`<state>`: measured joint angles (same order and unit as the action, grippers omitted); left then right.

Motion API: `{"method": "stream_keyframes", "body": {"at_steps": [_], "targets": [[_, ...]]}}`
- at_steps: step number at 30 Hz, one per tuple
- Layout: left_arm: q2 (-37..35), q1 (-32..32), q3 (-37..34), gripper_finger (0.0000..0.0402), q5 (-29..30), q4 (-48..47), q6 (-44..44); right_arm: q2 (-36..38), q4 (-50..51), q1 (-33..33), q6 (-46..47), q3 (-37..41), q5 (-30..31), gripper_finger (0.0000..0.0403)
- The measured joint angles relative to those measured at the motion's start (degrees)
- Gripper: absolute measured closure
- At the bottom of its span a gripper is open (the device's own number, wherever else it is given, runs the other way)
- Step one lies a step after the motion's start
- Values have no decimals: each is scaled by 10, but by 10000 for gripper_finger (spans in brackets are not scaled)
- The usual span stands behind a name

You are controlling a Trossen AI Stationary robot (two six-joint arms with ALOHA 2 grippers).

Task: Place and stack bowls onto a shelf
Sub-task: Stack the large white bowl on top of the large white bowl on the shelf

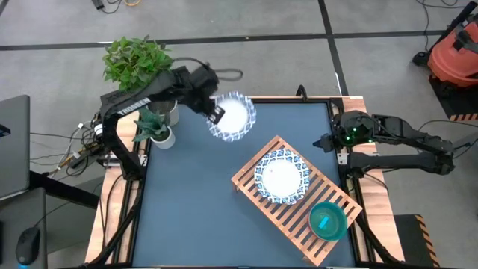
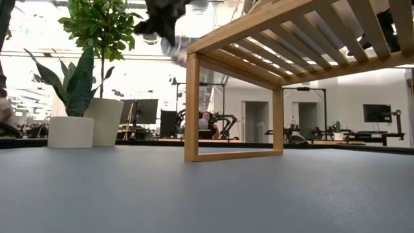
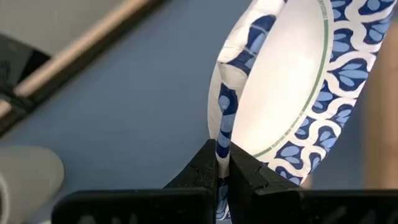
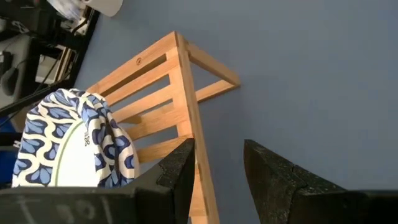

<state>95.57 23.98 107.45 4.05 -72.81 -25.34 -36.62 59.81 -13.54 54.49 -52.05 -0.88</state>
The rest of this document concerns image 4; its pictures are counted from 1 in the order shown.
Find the small blue patterned plate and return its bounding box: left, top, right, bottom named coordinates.
left=11, top=88, right=140, bottom=189

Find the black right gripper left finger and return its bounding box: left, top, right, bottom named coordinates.
left=0, top=139, right=196, bottom=224

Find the black aluminium table frame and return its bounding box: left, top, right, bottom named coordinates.
left=0, top=9, right=101, bottom=119

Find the wooden slatted shelf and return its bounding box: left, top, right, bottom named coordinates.
left=86, top=30, right=242, bottom=224

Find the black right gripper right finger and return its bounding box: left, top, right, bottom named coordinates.
left=244, top=139, right=398, bottom=224

